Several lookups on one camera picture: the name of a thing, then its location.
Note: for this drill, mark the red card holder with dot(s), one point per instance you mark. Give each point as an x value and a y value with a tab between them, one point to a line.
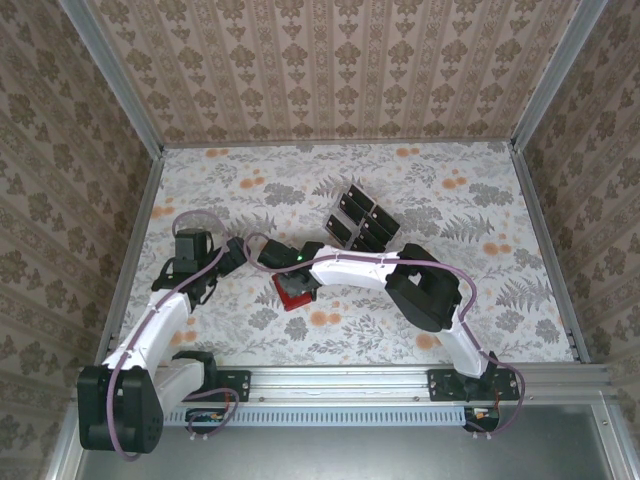
300	305

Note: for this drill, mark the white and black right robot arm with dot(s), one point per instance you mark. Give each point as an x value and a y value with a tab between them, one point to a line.
350	274

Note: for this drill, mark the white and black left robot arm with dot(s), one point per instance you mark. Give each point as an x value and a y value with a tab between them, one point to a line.
165	320

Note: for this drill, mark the black controller board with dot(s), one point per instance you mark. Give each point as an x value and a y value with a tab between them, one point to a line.
482	415
205	416

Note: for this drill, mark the grey metal sheet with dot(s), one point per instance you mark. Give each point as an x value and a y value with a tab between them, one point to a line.
350	455

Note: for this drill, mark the aluminium table edge rail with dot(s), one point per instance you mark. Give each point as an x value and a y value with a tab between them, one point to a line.
548	250
134	250

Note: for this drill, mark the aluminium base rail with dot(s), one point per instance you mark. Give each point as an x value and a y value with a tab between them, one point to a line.
340	385

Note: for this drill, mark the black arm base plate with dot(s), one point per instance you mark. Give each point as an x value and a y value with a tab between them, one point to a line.
442	385
240	385

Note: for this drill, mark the aluminium frame post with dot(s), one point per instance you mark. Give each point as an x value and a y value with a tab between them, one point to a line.
555	75
115	75

